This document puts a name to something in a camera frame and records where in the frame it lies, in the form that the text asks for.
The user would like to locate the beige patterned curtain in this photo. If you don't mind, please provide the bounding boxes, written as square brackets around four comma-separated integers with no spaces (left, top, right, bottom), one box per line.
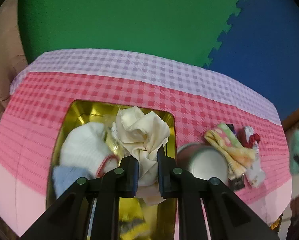
[0,0,28,117]

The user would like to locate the blue foam mat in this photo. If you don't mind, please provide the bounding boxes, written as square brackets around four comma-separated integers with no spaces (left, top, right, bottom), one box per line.
[209,0,299,120]

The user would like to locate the yellow soft cloth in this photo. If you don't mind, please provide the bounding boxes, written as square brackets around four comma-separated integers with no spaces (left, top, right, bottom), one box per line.
[118,198,150,239]

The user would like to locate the green foam mat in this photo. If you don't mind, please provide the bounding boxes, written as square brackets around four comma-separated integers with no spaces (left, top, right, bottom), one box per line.
[18,0,246,67]

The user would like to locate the red grey white sock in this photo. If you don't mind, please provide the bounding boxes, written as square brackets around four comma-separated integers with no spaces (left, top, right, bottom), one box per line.
[239,126,266,189]

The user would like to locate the light blue fluffy cloth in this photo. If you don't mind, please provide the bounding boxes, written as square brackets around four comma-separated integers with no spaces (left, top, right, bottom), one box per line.
[52,165,92,198]

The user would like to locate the yellow green patterned cloth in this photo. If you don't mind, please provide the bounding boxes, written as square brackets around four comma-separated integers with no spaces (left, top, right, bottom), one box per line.
[204,123,256,179]

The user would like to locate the teal fluffy scrunchie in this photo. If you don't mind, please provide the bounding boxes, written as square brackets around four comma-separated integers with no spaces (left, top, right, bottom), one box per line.
[288,129,299,176]

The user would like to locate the orange foam mat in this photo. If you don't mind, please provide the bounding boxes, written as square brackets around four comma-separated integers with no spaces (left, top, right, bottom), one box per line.
[281,108,299,132]

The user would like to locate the pink checkered tablecloth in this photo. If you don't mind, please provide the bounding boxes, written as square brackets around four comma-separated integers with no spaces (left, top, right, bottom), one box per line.
[0,49,292,235]

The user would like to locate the clear plastic item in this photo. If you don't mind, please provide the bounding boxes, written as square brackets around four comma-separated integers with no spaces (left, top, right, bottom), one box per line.
[105,121,126,160]

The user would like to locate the cream satin cloth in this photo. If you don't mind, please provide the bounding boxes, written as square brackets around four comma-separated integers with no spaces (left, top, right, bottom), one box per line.
[115,107,170,206]

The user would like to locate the white knitted cap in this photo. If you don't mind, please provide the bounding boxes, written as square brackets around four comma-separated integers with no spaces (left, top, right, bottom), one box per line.
[60,122,119,178]

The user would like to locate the steel bowl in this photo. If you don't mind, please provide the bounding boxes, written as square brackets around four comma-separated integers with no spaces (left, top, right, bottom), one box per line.
[177,142,228,185]

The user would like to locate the gold metal tray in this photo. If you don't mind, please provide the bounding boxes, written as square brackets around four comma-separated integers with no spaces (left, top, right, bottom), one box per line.
[45,100,177,239]

